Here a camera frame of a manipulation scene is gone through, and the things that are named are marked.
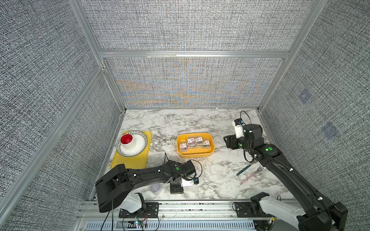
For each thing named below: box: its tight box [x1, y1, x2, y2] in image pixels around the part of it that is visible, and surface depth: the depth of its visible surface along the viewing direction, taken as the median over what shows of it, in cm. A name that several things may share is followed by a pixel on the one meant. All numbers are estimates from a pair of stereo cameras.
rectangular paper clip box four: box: [202, 140, 211, 149], surface depth 99 cm
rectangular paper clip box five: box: [186, 136, 196, 149], surface depth 97 cm
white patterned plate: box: [116, 130, 148, 157], surface depth 99 cm
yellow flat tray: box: [110, 130, 153, 169], surface depth 94 cm
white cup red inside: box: [120, 133, 134, 151], surface depth 94 cm
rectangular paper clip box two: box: [179, 141, 187, 152], surface depth 97 cm
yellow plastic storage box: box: [176, 132, 215, 159], surface depth 97 cm
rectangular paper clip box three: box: [194, 136, 204, 149], surface depth 97 cm
